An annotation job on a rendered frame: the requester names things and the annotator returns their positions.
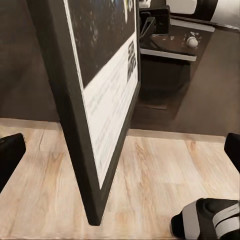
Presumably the poster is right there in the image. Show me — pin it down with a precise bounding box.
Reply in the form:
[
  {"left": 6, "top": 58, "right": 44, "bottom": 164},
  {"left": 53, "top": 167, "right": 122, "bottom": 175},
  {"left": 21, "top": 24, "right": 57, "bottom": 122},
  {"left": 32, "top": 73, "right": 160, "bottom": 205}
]
[{"left": 27, "top": 0, "right": 141, "bottom": 226}]

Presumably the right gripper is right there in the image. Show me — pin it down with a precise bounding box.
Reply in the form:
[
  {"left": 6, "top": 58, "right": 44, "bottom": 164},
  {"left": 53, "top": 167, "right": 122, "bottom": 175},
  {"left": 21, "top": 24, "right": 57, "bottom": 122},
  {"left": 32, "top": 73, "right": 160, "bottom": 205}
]
[{"left": 139, "top": 0, "right": 171, "bottom": 44}]

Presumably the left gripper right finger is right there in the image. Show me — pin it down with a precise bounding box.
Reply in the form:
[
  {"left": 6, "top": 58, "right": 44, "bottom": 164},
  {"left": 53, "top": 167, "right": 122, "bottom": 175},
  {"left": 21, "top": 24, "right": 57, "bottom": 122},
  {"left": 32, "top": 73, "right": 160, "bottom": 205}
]
[{"left": 224, "top": 132, "right": 240, "bottom": 172}]

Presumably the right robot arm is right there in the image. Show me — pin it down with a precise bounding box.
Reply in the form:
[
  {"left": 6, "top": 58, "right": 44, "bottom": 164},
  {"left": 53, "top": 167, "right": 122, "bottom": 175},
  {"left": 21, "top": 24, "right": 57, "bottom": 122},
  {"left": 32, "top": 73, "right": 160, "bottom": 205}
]
[{"left": 139, "top": 0, "right": 240, "bottom": 44}]

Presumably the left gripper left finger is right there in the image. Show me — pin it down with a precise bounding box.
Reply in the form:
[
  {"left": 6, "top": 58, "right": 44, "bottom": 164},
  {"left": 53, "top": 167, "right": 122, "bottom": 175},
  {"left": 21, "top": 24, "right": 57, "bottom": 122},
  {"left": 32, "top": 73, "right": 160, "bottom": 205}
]
[{"left": 0, "top": 133, "right": 26, "bottom": 193}]

